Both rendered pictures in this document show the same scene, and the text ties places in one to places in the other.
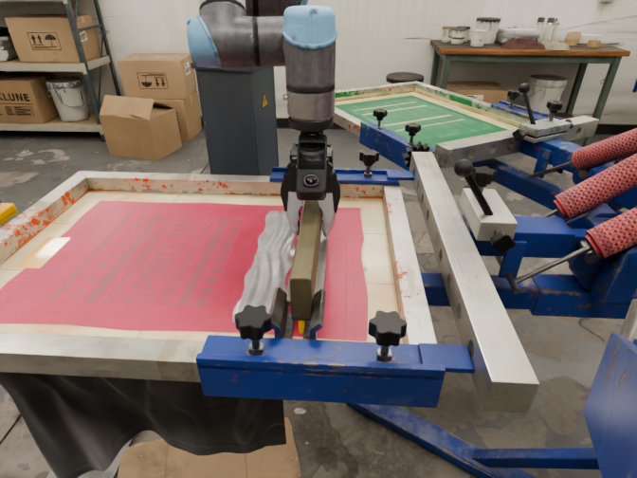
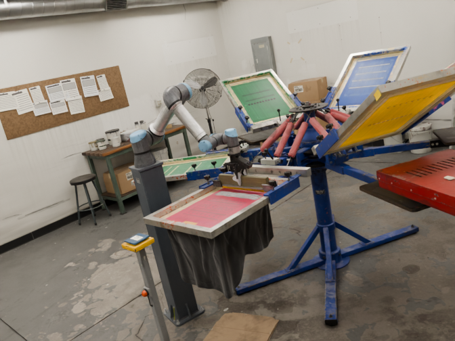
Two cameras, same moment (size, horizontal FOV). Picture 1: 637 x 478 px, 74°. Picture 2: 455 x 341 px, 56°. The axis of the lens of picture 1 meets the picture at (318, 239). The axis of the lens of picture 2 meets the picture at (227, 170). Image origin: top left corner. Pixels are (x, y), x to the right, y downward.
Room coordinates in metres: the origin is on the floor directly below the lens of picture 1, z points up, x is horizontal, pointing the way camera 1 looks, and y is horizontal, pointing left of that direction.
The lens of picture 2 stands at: (-1.05, 2.00, 1.84)
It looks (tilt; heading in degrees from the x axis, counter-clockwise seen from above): 15 degrees down; 312
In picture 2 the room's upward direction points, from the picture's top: 12 degrees counter-clockwise
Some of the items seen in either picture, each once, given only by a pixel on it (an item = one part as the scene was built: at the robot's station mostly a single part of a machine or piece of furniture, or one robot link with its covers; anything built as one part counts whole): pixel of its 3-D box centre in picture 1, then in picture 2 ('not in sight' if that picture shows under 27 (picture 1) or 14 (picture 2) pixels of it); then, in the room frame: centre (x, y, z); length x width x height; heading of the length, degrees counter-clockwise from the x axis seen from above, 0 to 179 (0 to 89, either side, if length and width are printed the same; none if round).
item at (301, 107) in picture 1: (308, 103); (233, 149); (0.68, 0.02, 1.23); 0.08 x 0.08 x 0.05
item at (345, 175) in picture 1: (334, 185); (217, 183); (0.93, -0.04, 0.98); 0.30 x 0.05 x 0.07; 86
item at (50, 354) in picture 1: (201, 247); (223, 200); (0.67, 0.22, 0.97); 0.79 x 0.58 x 0.04; 86
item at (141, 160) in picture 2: not in sight; (143, 157); (1.30, 0.24, 1.25); 0.15 x 0.15 x 0.10
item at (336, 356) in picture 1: (319, 368); (282, 189); (0.37, 0.00, 0.98); 0.30 x 0.05 x 0.07; 86
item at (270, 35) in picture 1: (292, 41); (217, 139); (0.77, 0.04, 1.31); 0.11 x 0.11 x 0.08; 8
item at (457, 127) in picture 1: (449, 101); (202, 155); (1.41, -0.43, 1.05); 1.08 x 0.61 x 0.23; 26
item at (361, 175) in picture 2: not in sight; (366, 176); (0.04, -0.46, 0.91); 1.34 x 0.40 x 0.08; 146
